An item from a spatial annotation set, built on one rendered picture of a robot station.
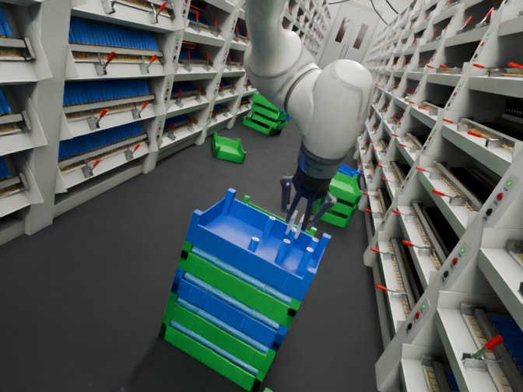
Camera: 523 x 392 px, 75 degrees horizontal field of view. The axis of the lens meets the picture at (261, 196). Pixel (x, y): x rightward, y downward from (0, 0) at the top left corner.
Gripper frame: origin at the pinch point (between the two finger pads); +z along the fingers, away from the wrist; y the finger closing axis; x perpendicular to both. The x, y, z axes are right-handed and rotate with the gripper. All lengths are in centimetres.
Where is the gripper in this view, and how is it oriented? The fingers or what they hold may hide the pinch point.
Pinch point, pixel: (295, 225)
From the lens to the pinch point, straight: 85.1
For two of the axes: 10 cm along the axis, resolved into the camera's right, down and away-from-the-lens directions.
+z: -1.4, 6.6, 7.4
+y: 8.8, 4.2, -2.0
